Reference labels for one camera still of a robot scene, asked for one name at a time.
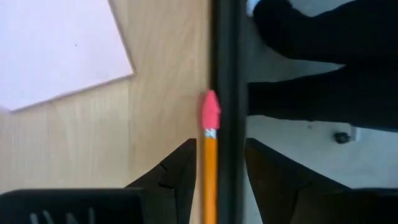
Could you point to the small dark floor fitting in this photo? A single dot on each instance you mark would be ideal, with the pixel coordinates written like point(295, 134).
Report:
point(341, 137)

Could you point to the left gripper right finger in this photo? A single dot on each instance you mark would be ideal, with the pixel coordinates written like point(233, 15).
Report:
point(273, 186)

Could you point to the black aluminium table frame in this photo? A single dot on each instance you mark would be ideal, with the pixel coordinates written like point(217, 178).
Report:
point(228, 62)

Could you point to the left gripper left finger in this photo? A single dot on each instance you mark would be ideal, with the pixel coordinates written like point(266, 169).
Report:
point(174, 180)

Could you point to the orange pencil with cap eraser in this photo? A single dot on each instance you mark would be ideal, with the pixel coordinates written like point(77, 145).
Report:
point(211, 171)

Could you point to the pale pink sticky note pad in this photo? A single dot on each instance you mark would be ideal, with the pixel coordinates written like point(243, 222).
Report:
point(56, 46)

